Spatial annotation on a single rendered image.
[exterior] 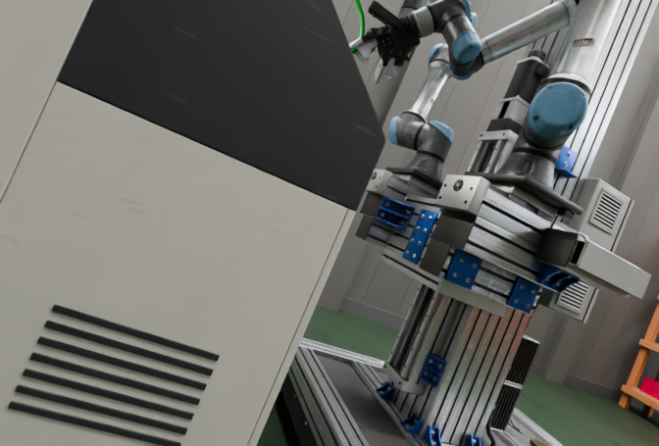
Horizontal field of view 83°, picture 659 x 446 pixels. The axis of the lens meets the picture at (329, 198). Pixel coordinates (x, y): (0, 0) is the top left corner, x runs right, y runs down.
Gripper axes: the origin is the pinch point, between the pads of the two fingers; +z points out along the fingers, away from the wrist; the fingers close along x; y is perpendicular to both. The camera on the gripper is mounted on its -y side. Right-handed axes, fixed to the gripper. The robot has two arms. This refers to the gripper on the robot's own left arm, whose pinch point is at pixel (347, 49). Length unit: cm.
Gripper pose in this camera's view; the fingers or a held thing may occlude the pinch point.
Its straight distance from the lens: 118.7
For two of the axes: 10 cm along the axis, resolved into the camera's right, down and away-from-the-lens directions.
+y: 4.0, 9.1, 1.4
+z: -9.2, 3.8, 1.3
